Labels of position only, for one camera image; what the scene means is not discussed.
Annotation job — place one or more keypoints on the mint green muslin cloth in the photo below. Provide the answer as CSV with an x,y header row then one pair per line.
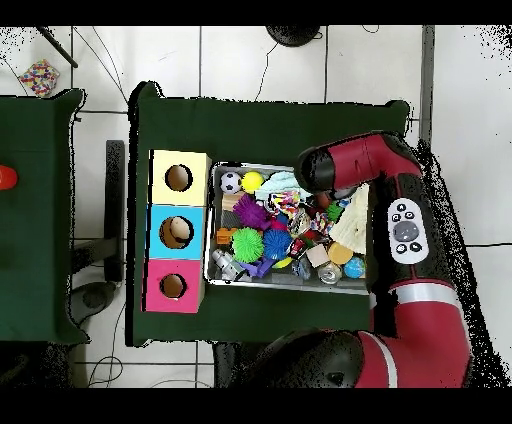
x,y
280,182

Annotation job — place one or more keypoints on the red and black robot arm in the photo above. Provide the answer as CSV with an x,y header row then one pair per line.
x,y
424,332

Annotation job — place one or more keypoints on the silver mesh bin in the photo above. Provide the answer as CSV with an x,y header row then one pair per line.
x,y
288,284

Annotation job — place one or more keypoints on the wooden box with three holes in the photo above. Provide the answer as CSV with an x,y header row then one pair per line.
x,y
180,248

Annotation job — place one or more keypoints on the purple spiky rubber ball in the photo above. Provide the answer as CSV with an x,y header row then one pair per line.
x,y
250,212

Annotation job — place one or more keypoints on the yellow tennis ball toy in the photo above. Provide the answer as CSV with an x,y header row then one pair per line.
x,y
252,182

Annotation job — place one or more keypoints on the green spiky rubber ball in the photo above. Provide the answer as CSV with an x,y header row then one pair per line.
x,y
248,244

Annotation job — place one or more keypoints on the blue spiky rubber ball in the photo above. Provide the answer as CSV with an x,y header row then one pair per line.
x,y
277,244

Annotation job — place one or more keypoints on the orange toy brick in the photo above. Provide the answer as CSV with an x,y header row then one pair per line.
x,y
226,236

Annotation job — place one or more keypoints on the small soccer ball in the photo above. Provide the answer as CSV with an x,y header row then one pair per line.
x,y
231,182

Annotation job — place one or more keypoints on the dark green table cloth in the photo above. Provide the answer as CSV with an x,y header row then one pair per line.
x,y
260,132
36,220

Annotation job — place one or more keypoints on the blue globe ball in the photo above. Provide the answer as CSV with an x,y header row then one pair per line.
x,y
354,268

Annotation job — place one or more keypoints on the black upright panel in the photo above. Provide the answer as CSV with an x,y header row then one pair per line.
x,y
114,208

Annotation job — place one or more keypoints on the black round stand base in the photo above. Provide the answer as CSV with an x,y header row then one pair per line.
x,y
293,35

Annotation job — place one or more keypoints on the dark grey round base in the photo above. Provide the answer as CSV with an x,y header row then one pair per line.
x,y
94,298

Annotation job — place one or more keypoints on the grey metal pole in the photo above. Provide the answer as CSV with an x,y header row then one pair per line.
x,y
427,80

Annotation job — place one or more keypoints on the red-orange round object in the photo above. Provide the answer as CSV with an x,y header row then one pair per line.
x,y
7,178

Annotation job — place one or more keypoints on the multicoloured patterned bag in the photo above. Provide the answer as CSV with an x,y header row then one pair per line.
x,y
39,78

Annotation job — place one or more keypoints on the thin black rod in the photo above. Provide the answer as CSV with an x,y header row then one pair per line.
x,y
58,48

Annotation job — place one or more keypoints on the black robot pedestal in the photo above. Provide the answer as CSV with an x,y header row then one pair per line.
x,y
226,360

